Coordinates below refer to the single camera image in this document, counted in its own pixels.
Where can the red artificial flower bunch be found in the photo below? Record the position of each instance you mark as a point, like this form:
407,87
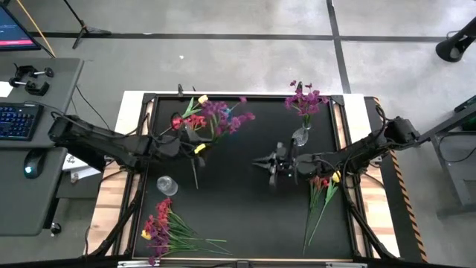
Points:
162,208
195,121

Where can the black table frame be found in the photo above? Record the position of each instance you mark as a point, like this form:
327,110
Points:
148,97

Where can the black C-clamp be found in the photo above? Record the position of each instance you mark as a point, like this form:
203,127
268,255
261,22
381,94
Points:
28,70
35,88

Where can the black tripod stand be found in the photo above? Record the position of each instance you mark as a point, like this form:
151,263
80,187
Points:
85,29

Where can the backlit black keyboard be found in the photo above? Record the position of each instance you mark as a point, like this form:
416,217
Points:
18,121

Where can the grey desk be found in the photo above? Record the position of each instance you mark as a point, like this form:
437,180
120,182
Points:
22,201

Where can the computer monitor with red bar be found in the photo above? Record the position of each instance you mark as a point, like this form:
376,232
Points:
15,33

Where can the black cone stand base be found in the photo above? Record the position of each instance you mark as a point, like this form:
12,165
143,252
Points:
451,48

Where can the white printed paper sheets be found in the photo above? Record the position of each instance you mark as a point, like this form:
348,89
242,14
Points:
80,173

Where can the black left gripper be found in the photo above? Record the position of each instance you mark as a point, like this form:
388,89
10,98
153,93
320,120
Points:
186,145

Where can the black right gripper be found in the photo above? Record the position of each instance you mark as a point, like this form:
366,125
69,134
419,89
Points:
286,164

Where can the green stem piece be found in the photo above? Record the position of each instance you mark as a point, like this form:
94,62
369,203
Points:
145,235

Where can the thin yellow rod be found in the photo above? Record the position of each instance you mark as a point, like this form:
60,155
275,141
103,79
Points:
35,27

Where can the clear flared glass vase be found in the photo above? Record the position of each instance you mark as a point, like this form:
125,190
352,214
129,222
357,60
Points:
300,137

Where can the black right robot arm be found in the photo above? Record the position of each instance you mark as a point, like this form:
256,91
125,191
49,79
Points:
357,152

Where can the black spring clip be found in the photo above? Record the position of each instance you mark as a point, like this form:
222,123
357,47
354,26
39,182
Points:
180,90
299,86

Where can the white metal bracket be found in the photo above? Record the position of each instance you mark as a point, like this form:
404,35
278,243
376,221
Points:
346,265
137,264

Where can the black computer mouse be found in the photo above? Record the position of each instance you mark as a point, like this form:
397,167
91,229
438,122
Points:
34,164

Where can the black desk knob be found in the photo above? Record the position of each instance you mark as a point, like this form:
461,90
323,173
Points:
56,228

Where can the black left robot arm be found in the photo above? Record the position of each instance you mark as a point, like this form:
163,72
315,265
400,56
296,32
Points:
104,143

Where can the white paper sheet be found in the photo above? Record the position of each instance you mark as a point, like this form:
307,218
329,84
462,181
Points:
4,89

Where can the green black device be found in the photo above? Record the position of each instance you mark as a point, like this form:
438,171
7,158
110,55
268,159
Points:
466,105

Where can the clear round glass bottle vase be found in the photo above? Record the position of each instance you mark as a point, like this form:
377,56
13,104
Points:
167,185

